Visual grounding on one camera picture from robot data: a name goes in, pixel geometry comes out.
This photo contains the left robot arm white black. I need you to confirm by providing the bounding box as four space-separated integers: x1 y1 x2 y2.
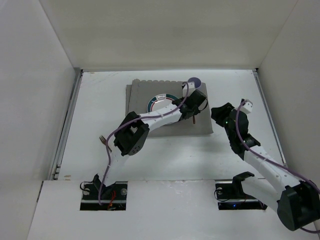
93 90 208 202

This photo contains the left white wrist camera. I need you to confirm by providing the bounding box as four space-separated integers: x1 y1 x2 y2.
182 81 196 97

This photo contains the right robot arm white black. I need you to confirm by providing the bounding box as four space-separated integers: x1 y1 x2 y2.
211 99 320 231

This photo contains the brown wooden fork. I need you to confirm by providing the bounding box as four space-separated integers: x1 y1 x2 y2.
99 135 112 153

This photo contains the right aluminium table rail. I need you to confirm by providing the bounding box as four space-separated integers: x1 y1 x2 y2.
252 68 288 167

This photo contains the white plate green red rim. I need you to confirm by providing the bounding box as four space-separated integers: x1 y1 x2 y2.
146 93 181 126

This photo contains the aluminium table rail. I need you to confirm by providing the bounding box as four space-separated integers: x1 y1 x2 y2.
47 67 84 180
252 68 288 167

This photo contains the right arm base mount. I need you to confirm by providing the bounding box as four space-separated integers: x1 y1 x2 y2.
213 171 268 211

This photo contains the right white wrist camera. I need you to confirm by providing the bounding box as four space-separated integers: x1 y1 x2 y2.
240 99 253 115

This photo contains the purple cup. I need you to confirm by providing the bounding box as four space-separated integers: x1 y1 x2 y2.
187 77 202 89

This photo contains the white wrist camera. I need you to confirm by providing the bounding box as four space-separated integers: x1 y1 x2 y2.
240 99 253 115
182 81 196 97

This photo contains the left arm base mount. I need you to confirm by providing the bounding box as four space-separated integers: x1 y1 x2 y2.
79 174 128 211

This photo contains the left aluminium table rail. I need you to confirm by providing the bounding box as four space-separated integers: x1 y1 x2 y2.
47 67 84 180

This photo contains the grey cloth placemat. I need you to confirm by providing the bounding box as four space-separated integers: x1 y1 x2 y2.
126 79 213 138

